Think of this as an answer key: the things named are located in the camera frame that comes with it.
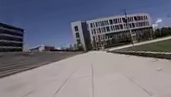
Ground grey concrete kerb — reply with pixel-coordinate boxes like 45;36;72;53
106;39;171;80

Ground pale concrete slab plaza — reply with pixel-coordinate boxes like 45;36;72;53
0;37;171;97

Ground wide grey concrete steps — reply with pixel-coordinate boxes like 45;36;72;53
0;34;87;82

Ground thin pole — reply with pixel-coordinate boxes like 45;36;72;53
120;7;136;47

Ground pale path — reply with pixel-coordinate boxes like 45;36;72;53
105;35;171;53

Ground white building with window grid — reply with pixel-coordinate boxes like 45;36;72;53
70;8;156;53

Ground low pale building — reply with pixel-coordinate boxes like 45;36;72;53
27;42;56;56

